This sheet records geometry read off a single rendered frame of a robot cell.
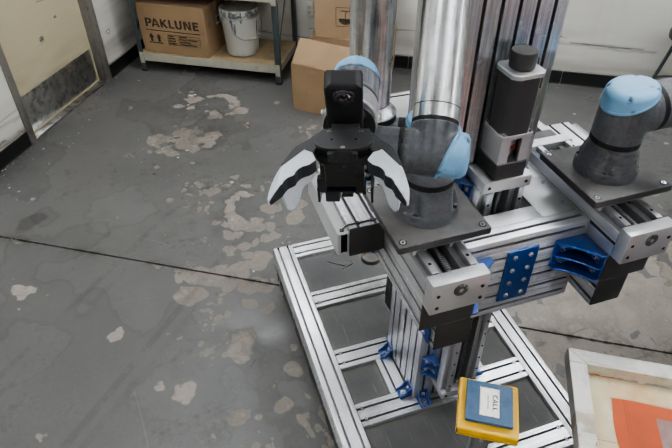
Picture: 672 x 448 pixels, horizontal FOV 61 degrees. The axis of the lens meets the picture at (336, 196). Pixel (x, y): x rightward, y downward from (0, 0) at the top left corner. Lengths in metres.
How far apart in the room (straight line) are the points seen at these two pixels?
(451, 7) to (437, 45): 0.07
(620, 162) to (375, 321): 1.30
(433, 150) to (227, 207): 2.56
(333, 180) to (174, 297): 2.25
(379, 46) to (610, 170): 0.68
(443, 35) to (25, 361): 2.39
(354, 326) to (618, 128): 1.38
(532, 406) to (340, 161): 1.74
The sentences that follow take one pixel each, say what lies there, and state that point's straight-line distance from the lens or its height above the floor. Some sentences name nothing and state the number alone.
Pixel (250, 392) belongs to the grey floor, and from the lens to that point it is 2.50.
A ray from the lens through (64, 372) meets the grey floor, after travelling 2.78.
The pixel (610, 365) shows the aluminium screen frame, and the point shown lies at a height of 0.99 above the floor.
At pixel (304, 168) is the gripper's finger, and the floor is 1.70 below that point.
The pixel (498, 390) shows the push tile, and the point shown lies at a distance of 1.37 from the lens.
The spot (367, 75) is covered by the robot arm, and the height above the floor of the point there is 1.71.
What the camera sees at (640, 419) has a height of 0.96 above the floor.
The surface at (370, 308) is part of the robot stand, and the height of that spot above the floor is 0.21.
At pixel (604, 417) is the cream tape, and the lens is 1.43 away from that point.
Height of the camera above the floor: 2.08
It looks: 38 degrees down
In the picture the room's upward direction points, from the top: straight up
